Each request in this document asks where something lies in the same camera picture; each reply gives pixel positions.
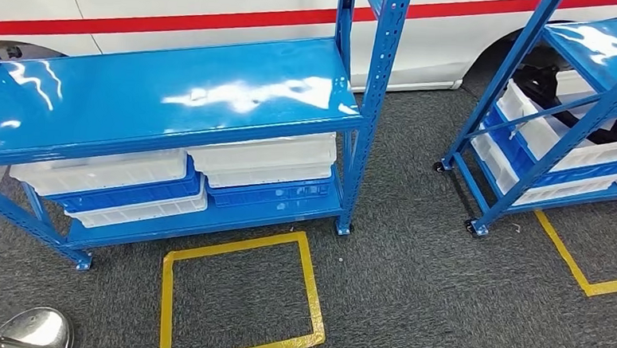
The blue metal shelf rack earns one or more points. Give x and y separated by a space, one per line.
133 95

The chrome stanchion post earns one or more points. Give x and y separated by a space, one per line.
36 330

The yellow floor tape square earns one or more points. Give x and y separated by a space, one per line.
167 303
568 255

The white bin with black parts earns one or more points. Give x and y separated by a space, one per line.
553 143

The large clear plastic bin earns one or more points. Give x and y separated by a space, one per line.
102 172

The blue wheeled rack with bins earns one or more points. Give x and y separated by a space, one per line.
503 80

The red barrier tape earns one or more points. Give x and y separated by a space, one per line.
189 21

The blue plastic bin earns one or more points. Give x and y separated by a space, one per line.
270 194
510 149
127 197

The black parts in bin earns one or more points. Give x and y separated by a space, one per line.
535 87

